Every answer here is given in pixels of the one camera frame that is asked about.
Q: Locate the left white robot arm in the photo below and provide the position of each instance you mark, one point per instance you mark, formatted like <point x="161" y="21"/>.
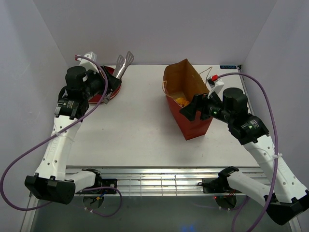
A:
<point x="50" y="181"/>

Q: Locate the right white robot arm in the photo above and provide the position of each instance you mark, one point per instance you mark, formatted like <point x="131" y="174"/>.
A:
<point x="289" y="197"/>

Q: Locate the red and brown paper bag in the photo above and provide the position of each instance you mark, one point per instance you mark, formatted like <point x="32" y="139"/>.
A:
<point x="182" y="80"/>

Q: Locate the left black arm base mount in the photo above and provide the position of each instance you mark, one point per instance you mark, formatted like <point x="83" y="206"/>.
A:
<point x="109" y="182"/>

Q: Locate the red round plate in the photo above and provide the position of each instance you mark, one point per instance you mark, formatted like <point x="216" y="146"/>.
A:
<point x="96" y="98"/>

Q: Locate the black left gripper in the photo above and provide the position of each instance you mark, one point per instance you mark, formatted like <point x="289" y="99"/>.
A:
<point x="113" y="82"/>

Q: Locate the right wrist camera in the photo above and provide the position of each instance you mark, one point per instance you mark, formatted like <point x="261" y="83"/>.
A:
<point x="216" y="85"/>

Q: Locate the stainless steel tongs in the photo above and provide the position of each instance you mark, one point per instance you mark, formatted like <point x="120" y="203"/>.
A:
<point x="121" y="66"/>

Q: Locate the orange ring doughnut bread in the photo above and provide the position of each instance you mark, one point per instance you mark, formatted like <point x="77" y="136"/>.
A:
<point x="182" y="102"/>

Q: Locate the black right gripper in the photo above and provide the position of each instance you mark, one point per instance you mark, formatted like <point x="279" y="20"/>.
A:
<point x="200" y="102"/>

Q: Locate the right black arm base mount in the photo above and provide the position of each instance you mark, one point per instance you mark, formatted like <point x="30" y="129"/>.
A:
<point x="214" y="185"/>

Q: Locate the blue label sticker right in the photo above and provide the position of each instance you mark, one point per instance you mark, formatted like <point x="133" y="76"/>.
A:
<point x="228" y="67"/>

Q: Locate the aluminium rail frame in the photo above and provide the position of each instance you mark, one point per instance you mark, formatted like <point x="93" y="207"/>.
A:
<point x="136" y="140"/>

